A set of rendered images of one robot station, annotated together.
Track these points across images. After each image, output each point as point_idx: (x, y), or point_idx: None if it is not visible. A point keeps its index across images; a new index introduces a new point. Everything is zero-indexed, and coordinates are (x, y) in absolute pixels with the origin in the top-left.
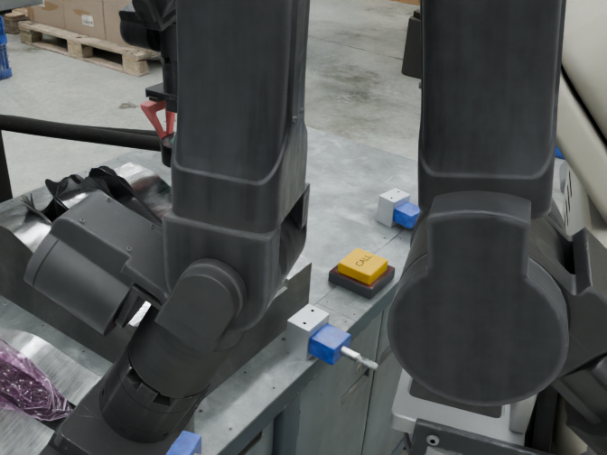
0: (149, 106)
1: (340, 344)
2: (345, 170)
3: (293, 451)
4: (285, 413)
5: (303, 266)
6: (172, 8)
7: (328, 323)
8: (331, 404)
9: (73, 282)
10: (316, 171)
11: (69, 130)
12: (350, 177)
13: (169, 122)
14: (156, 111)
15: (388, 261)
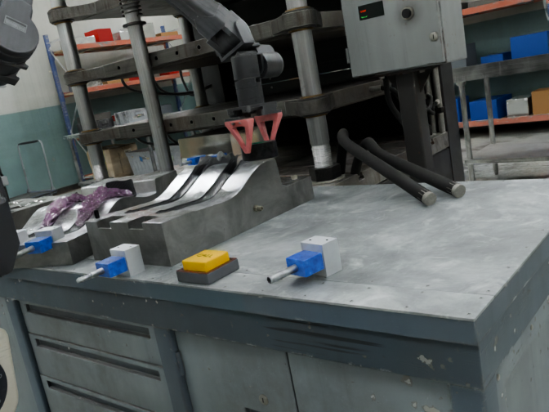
0: (255, 117)
1: (99, 263)
2: (445, 238)
3: (176, 383)
4: (155, 332)
5: (154, 222)
6: (222, 47)
7: (123, 257)
8: (229, 398)
9: None
10: (430, 229)
11: (351, 148)
12: (426, 242)
13: (271, 131)
14: (261, 121)
15: (238, 279)
